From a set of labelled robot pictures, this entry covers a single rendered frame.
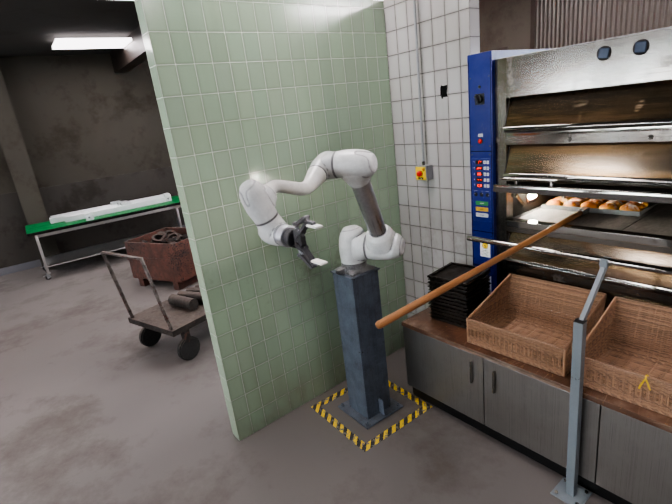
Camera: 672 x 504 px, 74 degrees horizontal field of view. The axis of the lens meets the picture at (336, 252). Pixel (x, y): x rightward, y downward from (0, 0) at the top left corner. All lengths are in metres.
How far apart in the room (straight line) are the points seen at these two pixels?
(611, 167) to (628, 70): 0.44
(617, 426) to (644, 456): 0.14
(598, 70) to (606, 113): 0.21
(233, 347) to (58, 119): 6.88
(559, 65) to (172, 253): 4.64
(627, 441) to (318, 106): 2.39
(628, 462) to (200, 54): 2.81
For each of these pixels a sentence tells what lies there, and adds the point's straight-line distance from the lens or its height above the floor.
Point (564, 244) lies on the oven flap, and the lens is 2.80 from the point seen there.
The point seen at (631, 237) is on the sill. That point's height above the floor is 1.17.
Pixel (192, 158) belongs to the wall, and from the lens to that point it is 2.52.
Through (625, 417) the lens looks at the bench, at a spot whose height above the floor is 0.53.
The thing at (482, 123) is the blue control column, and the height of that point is 1.76.
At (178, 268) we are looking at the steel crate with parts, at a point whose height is 0.31.
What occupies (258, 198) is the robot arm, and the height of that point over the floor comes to 1.65.
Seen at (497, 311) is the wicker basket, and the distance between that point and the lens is 2.92.
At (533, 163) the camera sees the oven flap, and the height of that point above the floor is 1.53.
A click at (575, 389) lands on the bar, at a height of 0.62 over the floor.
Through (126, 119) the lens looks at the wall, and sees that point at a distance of 9.26.
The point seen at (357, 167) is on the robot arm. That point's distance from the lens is 2.12.
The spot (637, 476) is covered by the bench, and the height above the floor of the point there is 0.26.
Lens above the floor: 1.93
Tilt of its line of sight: 17 degrees down
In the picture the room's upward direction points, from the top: 7 degrees counter-clockwise
